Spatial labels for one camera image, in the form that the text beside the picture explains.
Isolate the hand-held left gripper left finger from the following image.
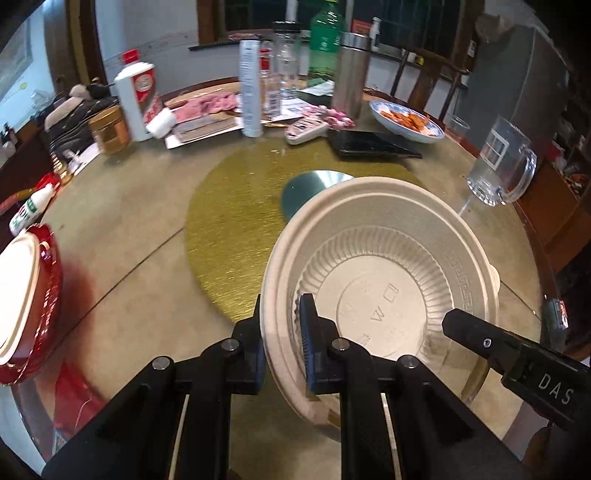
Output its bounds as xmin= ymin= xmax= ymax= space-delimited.
xmin=41 ymin=293 xmax=269 ymax=480

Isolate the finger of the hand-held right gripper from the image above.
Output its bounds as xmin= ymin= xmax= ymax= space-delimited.
xmin=541 ymin=298 xmax=572 ymax=333
xmin=442 ymin=308 xmax=522 ymax=370

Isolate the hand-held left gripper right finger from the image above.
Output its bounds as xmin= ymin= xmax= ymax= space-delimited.
xmin=298 ymin=293 xmax=532 ymax=480

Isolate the small beige ribbed bowl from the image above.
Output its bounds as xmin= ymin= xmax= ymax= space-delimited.
xmin=261 ymin=176 xmax=502 ymax=423

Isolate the red plate white lettering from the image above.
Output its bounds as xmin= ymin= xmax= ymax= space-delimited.
xmin=0 ymin=224 xmax=64 ymax=386

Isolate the large beige ribbed bowl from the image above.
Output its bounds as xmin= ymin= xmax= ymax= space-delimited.
xmin=0 ymin=229 xmax=43 ymax=367

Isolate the wooden cabinet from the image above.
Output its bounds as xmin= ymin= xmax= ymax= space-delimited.
xmin=512 ymin=152 xmax=591 ymax=278

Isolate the gold glitter round mat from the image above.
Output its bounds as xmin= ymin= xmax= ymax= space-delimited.
xmin=185 ymin=137 xmax=430 ymax=324

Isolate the silver round disc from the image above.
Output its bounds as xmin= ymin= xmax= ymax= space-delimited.
xmin=281 ymin=170 xmax=356 ymax=222

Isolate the glass beer mug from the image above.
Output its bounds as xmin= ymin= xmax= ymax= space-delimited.
xmin=465 ymin=115 xmax=539 ymax=207

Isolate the red packet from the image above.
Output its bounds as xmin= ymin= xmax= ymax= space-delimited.
xmin=48 ymin=360 xmax=107 ymax=439

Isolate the clear plastic cup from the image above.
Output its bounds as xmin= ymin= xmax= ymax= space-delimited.
xmin=444 ymin=114 xmax=471 ymax=144

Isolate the black phone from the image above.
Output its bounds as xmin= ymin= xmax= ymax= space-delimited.
xmin=328 ymin=130 xmax=423 ymax=160

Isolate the white car key case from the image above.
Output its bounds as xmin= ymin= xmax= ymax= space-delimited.
xmin=285 ymin=116 xmax=331 ymax=146

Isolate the blue rimmed plate with food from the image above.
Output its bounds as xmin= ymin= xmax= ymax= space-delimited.
xmin=369 ymin=100 xmax=446 ymax=144

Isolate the grey book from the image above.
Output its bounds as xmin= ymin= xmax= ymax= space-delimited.
xmin=165 ymin=113 xmax=247 ymax=149

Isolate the printed white paper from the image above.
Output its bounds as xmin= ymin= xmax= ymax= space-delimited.
xmin=279 ymin=99 xmax=319 ymax=121

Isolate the grey refrigerator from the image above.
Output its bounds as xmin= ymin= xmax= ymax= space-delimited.
xmin=452 ymin=21 xmax=568 ymax=153

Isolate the white pill bottle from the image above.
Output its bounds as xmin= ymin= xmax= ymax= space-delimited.
xmin=147 ymin=110 xmax=178 ymax=139

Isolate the wooden chair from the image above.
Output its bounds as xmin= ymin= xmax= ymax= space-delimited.
xmin=390 ymin=48 xmax=472 ymax=125

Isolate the pink cloth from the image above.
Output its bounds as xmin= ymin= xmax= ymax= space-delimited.
xmin=175 ymin=92 xmax=241 ymax=121

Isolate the white retail package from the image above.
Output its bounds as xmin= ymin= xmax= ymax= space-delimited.
xmin=239 ymin=39 xmax=265 ymax=138

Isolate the small white drink bottle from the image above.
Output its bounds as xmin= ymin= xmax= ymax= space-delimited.
xmin=8 ymin=182 xmax=56 ymax=236

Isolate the amber jar gold lid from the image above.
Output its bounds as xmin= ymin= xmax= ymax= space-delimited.
xmin=88 ymin=107 xmax=131 ymax=155

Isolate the steel thermos flask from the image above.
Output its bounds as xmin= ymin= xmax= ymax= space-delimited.
xmin=331 ymin=31 xmax=372 ymax=120

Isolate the white liquor bottle red cap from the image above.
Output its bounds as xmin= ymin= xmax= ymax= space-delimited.
xmin=113 ymin=50 xmax=162 ymax=142

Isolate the clear jar black lid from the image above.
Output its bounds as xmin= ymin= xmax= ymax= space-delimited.
xmin=273 ymin=21 xmax=303 ymax=100

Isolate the dark quilted bag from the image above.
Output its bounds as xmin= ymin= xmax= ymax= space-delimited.
xmin=44 ymin=96 xmax=118 ymax=153

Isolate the green plastic bottle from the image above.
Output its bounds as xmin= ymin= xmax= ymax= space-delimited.
xmin=307 ymin=0 xmax=346 ymax=81

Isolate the beige furry item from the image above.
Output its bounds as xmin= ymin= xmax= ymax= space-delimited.
xmin=45 ymin=85 xmax=100 ymax=127

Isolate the dark window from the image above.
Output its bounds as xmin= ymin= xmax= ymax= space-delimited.
xmin=196 ymin=0 xmax=485 ymax=54

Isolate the dark wooden door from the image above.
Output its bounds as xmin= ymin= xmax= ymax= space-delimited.
xmin=44 ymin=0 xmax=100 ymax=93

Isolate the pink bead keychain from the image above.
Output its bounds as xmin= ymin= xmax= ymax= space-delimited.
xmin=300 ymin=104 xmax=356 ymax=130

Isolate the wall poster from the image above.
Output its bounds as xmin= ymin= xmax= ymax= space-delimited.
xmin=0 ymin=18 xmax=33 ymax=100

